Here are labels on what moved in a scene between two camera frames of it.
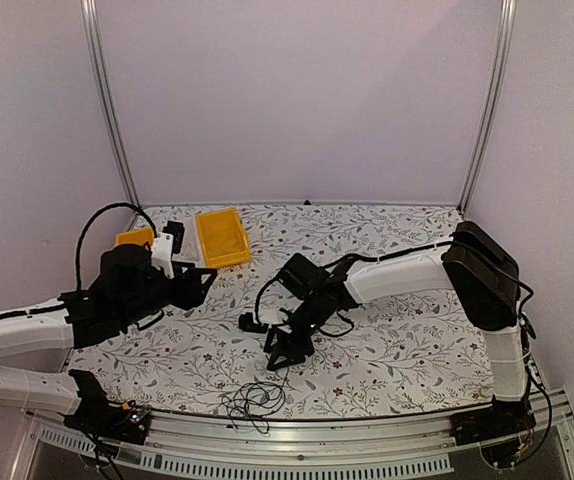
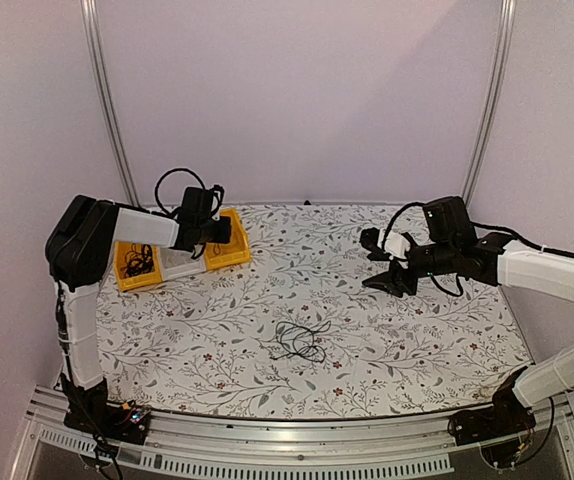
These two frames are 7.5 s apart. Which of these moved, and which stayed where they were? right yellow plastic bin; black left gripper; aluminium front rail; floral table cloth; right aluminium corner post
Moved: black left gripper
Stayed: floral table cloth; right yellow plastic bin; right aluminium corner post; aluminium front rail
